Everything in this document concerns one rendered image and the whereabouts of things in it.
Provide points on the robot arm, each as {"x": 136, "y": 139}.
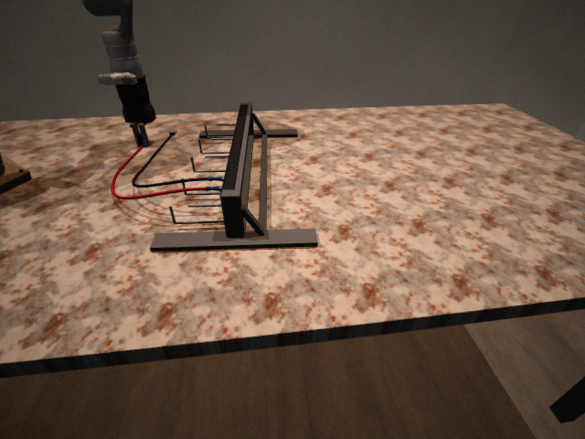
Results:
{"x": 119, "y": 40}

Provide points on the dark grey metal rack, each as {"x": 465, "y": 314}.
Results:
{"x": 234, "y": 195}

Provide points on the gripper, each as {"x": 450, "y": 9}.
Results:
{"x": 129, "y": 78}

